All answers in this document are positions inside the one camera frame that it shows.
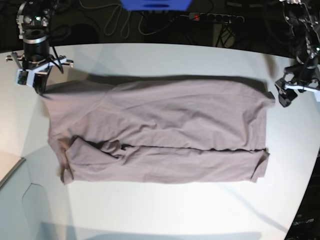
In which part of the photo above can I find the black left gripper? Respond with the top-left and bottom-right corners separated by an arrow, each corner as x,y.
278,63 -> 320,108

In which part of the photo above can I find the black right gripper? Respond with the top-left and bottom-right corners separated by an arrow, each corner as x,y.
22,41 -> 50,95

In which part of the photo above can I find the mauve grey t-shirt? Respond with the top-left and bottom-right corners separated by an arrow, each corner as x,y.
41,79 -> 275,184

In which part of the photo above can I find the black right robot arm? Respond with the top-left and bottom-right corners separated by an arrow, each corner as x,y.
6,0 -> 74,95

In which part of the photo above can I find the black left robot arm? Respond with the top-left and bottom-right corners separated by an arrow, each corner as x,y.
275,0 -> 320,108

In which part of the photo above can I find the black power strip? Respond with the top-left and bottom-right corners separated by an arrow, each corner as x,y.
188,12 -> 245,24

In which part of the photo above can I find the blue plastic box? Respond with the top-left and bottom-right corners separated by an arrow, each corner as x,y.
120,0 -> 192,11

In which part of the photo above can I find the black keyboard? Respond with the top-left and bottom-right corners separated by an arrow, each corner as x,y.
285,156 -> 320,240

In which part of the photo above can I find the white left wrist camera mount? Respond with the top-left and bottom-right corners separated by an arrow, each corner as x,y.
275,78 -> 320,93

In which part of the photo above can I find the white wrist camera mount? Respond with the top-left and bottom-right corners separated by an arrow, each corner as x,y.
275,78 -> 320,93
5,52 -> 74,88

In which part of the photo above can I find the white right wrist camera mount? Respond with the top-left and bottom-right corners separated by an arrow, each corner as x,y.
5,52 -> 74,88

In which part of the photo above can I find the white loose cable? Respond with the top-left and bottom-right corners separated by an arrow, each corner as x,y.
103,9 -> 176,36

